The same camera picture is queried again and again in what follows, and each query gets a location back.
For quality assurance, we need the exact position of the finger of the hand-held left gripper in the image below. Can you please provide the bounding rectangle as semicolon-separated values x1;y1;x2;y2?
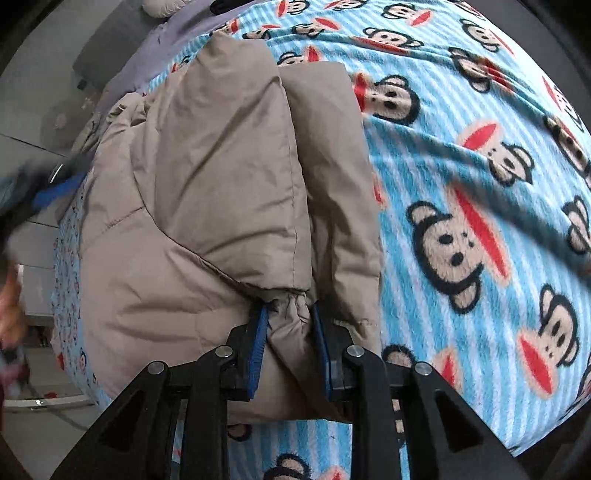
25;154;95;217

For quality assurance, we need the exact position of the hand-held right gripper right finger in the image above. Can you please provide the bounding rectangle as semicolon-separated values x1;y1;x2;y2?
311;302;527;480

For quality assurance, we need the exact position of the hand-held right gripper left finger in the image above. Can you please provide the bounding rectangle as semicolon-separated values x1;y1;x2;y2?
51;305;269;480

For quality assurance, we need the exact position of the beige puffer jacket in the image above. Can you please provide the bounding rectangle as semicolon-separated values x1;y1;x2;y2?
78;33;384;423

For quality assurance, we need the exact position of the person's left forearm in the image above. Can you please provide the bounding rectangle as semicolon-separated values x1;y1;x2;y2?
0;265;27;348

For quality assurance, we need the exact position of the purple bed sheet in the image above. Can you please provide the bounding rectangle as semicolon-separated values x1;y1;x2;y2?
95;0;241;121

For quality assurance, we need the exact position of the blue monkey print blanket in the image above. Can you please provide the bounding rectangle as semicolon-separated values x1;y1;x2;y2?
51;0;591;480

